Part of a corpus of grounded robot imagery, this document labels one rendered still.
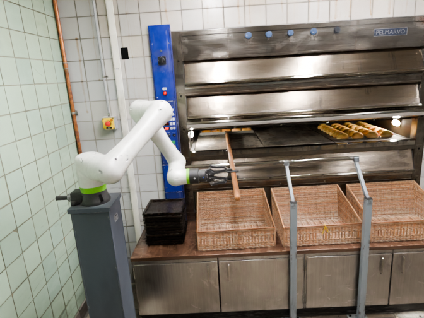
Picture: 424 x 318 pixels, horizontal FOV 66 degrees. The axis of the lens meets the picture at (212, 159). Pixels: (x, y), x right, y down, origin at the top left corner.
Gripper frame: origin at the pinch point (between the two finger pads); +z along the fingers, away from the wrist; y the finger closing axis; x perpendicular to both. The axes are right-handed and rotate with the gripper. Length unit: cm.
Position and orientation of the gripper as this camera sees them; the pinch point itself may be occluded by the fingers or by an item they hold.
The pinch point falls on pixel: (233, 173)
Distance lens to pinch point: 195.6
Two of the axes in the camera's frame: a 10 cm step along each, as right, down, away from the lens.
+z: 10.0, -0.5, -0.3
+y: 0.6, 9.7, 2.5
